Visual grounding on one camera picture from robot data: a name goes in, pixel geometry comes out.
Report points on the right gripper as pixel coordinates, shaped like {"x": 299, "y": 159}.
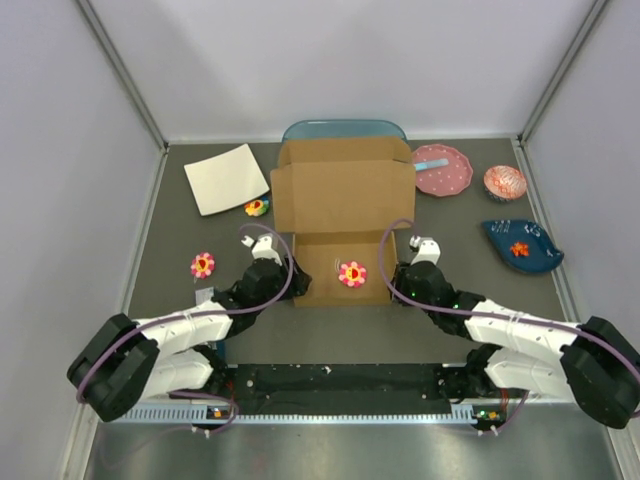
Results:
{"x": 401, "y": 279}

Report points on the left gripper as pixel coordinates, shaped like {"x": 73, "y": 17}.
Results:
{"x": 300, "y": 281}

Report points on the brown cardboard box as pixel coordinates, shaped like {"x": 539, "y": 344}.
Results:
{"x": 337, "y": 197}

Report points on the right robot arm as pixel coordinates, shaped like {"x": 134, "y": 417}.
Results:
{"x": 591, "y": 365}

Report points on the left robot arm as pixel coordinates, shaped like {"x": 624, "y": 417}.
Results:
{"x": 130, "y": 360}

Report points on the multicolour flower toy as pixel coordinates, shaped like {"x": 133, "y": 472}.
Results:
{"x": 257, "y": 207}

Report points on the red pink flower toy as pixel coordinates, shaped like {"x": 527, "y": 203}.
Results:
{"x": 203, "y": 265}

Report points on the pink polka dot plate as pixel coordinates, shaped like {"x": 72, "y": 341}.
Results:
{"x": 447, "y": 181}

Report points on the red orange candy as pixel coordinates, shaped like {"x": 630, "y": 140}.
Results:
{"x": 520, "y": 249}

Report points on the dark blue leaf dish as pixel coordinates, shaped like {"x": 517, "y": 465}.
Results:
{"x": 544, "y": 255}

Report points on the blue pink spoon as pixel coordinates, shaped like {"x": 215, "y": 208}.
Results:
{"x": 431, "y": 164}

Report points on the white square plate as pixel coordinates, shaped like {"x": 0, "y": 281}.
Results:
{"x": 226, "y": 181}

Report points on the teal plastic basin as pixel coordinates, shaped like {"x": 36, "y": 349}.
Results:
{"x": 342, "y": 128}

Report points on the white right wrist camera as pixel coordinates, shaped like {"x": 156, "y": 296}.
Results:
{"x": 425, "y": 249}

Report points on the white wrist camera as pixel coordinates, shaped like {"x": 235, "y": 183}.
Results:
{"x": 263, "y": 247}
{"x": 425, "y": 249}

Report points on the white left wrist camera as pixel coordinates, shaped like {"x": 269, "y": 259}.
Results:
{"x": 263, "y": 247}

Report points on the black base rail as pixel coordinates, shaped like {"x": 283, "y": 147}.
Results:
{"x": 429, "y": 381}

